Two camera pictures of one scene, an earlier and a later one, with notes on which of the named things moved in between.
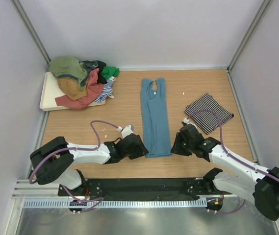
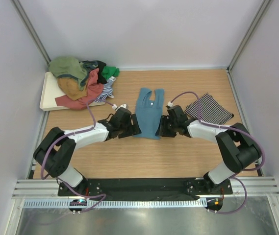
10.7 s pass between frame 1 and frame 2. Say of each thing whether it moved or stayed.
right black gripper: moved
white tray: stayed
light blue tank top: moved
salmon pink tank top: stayed
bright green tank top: stayed
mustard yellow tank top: stayed
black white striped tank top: stayed
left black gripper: moved
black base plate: stayed
